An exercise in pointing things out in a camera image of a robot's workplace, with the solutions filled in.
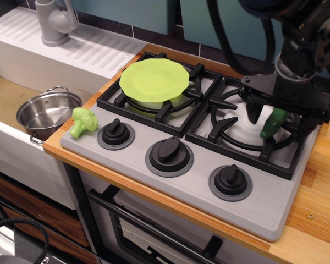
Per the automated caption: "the wooden drawer front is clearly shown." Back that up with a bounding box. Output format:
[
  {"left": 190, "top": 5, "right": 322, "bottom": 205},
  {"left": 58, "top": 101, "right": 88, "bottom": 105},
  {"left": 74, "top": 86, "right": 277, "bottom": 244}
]
[{"left": 0, "top": 173, "right": 97, "bottom": 263}]

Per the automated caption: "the light green toy cauliflower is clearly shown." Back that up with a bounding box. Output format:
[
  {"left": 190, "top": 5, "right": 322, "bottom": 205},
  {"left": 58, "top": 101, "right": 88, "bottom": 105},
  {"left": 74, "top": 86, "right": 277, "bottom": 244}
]
[{"left": 69, "top": 107, "right": 98, "bottom": 138}]

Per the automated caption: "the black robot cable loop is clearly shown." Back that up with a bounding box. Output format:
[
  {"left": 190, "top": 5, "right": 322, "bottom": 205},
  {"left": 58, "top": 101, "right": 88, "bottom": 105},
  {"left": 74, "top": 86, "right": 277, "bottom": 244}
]
[{"left": 207, "top": 0, "right": 278, "bottom": 76}]

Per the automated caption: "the white toy sink unit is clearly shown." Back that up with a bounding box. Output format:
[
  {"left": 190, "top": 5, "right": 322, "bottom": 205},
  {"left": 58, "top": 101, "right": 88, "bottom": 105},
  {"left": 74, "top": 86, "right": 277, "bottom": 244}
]
[{"left": 0, "top": 7, "right": 145, "bottom": 210}]

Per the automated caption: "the grey toy stove top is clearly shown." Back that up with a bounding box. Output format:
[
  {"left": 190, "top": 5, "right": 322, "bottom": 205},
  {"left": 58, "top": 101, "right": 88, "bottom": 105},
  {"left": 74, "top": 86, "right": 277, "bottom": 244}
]
[{"left": 59, "top": 52, "right": 325, "bottom": 243}]

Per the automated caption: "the dark green toy pickle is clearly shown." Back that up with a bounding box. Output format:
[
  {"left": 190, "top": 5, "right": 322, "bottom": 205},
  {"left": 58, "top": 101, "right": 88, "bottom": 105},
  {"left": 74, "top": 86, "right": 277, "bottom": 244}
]
[{"left": 260, "top": 107, "right": 290, "bottom": 139}]

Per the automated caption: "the black right stove knob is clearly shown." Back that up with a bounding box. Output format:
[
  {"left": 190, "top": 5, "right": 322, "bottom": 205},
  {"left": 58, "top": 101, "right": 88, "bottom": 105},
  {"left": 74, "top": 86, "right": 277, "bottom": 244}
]
[{"left": 208, "top": 164, "right": 253, "bottom": 202}]

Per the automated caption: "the toy oven door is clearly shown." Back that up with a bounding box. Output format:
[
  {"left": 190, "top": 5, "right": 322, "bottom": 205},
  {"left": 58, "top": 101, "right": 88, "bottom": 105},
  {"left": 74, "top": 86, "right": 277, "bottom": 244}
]
[{"left": 87, "top": 184, "right": 281, "bottom": 264}]

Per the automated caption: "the black left stove knob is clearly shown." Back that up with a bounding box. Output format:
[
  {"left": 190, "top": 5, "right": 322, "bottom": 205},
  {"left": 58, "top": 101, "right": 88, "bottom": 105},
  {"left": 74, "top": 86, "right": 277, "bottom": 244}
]
[{"left": 97, "top": 118, "right": 135, "bottom": 151}]

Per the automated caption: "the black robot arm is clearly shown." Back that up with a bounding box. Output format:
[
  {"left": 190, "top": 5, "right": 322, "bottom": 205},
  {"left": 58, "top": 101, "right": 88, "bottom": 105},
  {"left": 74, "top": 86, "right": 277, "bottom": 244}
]
[{"left": 240, "top": 1, "right": 330, "bottom": 141}]

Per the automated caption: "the stainless steel pot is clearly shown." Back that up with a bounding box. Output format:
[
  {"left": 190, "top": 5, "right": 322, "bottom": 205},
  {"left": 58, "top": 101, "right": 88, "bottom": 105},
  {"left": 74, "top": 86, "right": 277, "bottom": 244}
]
[{"left": 16, "top": 86, "right": 83, "bottom": 144}]

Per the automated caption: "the black left burner grate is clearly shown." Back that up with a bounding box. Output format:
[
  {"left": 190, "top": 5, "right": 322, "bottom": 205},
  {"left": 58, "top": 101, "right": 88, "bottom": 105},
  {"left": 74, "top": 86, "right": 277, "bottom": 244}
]
[{"left": 97, "top": 52, "right": 223, "bottom": 138}]

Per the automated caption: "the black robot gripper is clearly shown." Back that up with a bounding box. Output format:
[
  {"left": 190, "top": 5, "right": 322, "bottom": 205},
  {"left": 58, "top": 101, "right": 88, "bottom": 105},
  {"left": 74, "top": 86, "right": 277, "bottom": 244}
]
[{"left": 242, "top": 64, "right": 330, "bottom": 140}]

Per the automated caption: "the black right burner grate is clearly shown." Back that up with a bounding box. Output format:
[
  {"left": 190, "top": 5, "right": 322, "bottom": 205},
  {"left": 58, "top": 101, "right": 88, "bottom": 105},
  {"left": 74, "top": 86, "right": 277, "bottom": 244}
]
[{"left": 185, "top": 76, "right": 318, "bottom": 180}]

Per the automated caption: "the black stove knob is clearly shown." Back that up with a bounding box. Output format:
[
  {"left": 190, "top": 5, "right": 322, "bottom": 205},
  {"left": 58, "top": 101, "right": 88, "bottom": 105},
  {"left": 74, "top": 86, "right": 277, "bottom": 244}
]
[
  {"left": 208, "top": 164, "right": 253, "bottom": 202},
  {"left": 97, "top": 118, "right": 135, "bottom": 151},
  {"left": 145, "top": 136, "right": 194, "bottom": 178}
]

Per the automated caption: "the lime green plastic plate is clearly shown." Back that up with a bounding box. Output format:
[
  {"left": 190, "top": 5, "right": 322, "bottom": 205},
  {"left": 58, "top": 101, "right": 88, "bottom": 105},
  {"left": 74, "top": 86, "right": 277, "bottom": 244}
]
[{"left": 119, "top": 58, "right": 190, "bottom": 102}]

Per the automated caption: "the black braided cable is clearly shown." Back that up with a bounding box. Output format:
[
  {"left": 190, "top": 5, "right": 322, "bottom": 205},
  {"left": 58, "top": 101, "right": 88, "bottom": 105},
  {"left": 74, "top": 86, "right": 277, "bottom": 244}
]
[{"left": 0, "top": 217, "right": 50, "bottom": 264}]

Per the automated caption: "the black burner grate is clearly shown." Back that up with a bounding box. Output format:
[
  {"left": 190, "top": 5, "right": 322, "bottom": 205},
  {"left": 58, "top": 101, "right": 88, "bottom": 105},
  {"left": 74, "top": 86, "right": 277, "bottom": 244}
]
[
  {"left": 97, "top": 52, "right": 223, "bottom": 138},
  {"left": 185, "top": 76, "right": 318, "bottom": 180}
]

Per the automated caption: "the black middle stove knob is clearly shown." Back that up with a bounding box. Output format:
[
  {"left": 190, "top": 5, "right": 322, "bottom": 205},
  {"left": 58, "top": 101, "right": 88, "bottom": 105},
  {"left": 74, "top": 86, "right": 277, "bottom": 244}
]
[{"left": 145, "top": 136, "right": 194, "bottom": 178}]

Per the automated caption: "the grey toy faucet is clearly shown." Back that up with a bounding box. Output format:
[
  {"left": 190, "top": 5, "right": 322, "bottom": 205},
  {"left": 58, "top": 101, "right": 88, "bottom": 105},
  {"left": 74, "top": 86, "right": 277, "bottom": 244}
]
[{"left": 35, "top": 0, "right": 78, "bottom": 47}]

